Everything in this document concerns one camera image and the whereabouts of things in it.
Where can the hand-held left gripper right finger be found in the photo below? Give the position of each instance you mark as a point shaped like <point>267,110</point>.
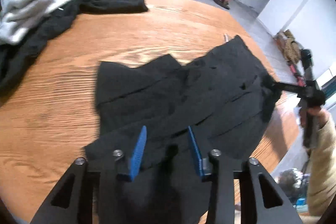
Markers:
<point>196,154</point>

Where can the black shirt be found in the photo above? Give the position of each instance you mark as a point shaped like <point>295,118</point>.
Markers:
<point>183,98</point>

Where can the dark floral patterned clothing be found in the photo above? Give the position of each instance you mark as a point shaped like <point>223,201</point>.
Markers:
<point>292,182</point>

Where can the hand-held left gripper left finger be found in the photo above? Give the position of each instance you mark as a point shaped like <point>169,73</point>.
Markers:
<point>137,155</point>

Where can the person's right hand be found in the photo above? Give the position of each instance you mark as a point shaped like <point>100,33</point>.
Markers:
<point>323,117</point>

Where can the black sweatshirt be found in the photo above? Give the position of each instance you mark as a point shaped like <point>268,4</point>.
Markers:
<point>105,1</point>

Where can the small white strip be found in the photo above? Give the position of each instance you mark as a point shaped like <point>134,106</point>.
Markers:
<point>225,38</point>

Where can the light grey sweater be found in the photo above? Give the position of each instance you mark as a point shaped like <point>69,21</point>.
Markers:
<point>26,8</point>

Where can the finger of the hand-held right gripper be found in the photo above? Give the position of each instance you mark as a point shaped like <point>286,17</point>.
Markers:
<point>287,87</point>

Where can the person's right forearm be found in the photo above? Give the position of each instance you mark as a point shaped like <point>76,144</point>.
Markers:
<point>323,166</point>

